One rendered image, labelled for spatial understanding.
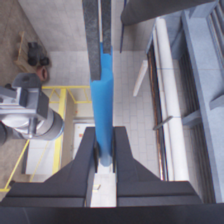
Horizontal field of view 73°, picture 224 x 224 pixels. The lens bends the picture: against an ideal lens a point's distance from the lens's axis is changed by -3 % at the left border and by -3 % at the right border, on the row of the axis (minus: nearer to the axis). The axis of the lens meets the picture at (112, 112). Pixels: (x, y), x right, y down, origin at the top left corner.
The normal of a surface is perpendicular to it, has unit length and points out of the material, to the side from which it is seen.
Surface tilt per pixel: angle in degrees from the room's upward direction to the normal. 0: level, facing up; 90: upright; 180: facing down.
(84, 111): 90
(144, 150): 90
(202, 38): 90
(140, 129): 90
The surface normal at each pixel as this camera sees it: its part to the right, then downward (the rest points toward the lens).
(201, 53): 0.01, -0.30
